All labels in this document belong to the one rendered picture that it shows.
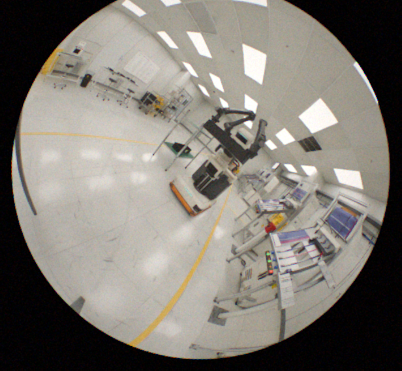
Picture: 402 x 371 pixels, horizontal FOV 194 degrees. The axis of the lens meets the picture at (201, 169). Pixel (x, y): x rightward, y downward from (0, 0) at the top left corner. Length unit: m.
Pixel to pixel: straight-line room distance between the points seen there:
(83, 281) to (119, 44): 6.03
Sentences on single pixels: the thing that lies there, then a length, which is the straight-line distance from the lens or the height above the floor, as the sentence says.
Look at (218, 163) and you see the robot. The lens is 1.64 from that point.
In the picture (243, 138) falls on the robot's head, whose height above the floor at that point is 1.26.
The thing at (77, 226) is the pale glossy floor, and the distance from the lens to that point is 1.10.
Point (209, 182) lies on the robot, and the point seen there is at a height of 0.48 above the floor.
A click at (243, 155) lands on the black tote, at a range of 1.16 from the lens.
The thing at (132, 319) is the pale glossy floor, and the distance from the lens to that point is 1.08.
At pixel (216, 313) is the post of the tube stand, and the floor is 0.01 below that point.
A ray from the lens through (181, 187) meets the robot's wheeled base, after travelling 1.79.
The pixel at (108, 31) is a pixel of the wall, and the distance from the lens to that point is 5.76.
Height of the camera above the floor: 1.02
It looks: 15 degrees down
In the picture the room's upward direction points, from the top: 43 degrees clockwise
